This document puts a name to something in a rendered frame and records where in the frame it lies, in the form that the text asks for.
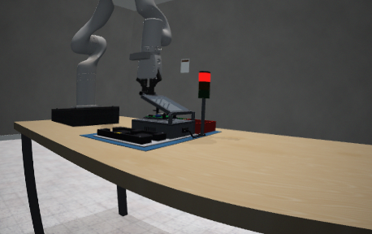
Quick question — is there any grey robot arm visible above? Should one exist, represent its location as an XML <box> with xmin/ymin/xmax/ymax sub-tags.
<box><xmin>71</xmin><ymin>0</ymin><xmax>171</xmax><ymax>108</ymax></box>

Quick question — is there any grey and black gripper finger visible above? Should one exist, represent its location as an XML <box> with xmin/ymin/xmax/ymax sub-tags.
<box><xmin>136</xmin><ymin>78</ymin><xmax>148</xmax><ymax>92</ymax></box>
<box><xmin>148</xmin><ymin>70</ymin><xmax>162</xmax><ymax>95</ymax></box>

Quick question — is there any red bin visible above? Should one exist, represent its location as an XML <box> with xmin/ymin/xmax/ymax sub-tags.
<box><xmin>195</xmin><ymin>119</ymin><xmax>216</xmax><ymax>134</ymax></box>

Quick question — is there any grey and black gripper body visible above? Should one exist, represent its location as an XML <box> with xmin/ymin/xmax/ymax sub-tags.
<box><xmin>137</xmin><ymin>54</ymin><xmax>162</xmax><ymax>80</ymax></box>

